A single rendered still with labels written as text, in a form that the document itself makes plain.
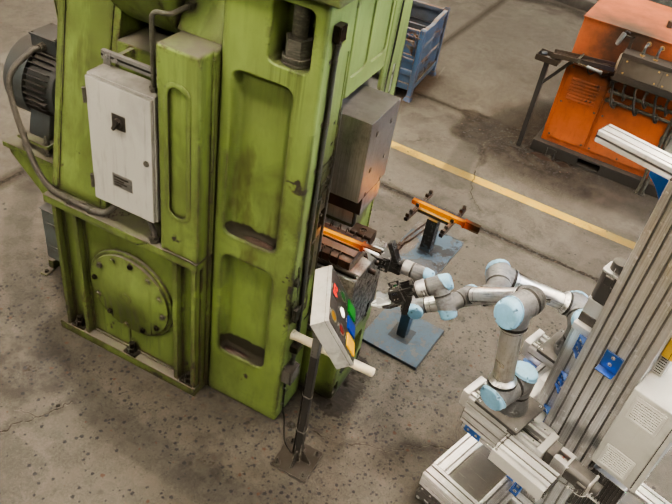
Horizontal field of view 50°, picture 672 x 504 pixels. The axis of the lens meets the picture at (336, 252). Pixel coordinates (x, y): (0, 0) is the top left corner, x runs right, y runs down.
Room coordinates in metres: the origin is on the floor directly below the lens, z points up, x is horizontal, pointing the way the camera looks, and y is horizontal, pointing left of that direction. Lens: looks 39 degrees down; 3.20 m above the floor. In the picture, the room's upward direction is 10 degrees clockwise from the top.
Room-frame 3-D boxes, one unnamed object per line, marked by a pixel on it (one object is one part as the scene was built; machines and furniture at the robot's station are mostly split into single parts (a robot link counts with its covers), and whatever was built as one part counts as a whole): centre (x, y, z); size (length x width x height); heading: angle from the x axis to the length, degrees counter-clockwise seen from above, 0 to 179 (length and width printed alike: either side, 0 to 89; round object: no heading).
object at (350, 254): (2.81, 0.09, 0.96); 0.42 x 0.20 x 0.09; 69
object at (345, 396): (2.72, -0.15, 0.01); 0.58 x 0.39 x 0.01; 159
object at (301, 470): (2.18, 0.01, 0.05); 0.22 x 0.22 x 0.09; 69
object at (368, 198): (2.81, 0.09, 1.32); 0.42 x 0.20 x 0.10; 69
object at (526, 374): (2.08, -0.86, 0.98); 0.13 x 0.12 x 0.14; 135
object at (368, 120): (2.85, 0.07, 1.56); 0.42 x 0.39 x 0.40; 69
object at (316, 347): (2.19, 0.01, 0.54); 0.04 x 0.04 x 1.08; 69
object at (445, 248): (3.20, -0.50, 0.71); 0.40 x 0.30 x 0.02; 154
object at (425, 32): (6.91, -0.02, 0.36); 1.20 x 0.80 x 0.72; 71
